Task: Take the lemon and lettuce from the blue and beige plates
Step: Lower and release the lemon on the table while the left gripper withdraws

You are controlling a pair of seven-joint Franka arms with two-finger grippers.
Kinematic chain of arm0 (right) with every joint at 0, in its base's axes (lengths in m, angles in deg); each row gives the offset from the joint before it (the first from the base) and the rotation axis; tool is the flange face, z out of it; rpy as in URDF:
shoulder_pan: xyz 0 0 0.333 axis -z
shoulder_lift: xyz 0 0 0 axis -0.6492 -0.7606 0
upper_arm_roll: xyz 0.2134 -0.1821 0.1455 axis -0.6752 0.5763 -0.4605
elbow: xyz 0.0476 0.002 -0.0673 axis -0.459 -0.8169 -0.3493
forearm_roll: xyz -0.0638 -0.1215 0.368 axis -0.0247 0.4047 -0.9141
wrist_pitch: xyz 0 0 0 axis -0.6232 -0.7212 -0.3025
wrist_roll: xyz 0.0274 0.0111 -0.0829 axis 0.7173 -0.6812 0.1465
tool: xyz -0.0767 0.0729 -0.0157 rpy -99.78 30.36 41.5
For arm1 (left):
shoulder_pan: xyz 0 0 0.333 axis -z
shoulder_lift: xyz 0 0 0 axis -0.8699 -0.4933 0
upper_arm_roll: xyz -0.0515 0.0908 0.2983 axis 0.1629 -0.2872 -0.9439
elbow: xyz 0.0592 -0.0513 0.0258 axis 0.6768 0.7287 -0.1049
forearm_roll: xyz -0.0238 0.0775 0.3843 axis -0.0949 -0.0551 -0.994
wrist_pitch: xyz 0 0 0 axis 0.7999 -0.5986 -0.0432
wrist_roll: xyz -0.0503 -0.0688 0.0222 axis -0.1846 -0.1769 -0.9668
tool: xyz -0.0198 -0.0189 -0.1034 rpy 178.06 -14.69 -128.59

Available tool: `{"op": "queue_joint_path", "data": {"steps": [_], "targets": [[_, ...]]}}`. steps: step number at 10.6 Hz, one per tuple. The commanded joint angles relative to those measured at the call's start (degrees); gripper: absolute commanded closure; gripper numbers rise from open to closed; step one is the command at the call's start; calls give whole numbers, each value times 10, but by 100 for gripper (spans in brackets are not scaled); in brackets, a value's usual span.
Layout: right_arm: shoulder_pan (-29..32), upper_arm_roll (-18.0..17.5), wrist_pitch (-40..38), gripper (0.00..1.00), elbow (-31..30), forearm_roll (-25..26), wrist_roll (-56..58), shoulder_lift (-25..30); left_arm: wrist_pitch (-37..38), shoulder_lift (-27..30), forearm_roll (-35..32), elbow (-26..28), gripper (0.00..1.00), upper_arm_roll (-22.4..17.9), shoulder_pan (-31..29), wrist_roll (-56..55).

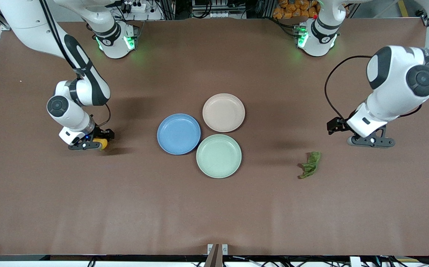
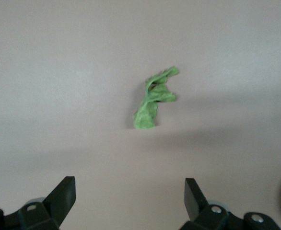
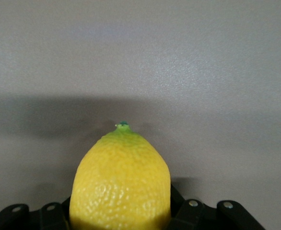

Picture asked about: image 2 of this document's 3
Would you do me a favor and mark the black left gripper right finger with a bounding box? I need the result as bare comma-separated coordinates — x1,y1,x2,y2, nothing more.
180,177,281,230

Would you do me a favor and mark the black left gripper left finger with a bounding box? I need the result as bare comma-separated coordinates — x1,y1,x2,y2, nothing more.
0,176,77,230

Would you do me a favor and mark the green lettuce leaf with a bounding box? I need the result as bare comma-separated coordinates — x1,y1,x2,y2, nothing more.
132,66,180,130

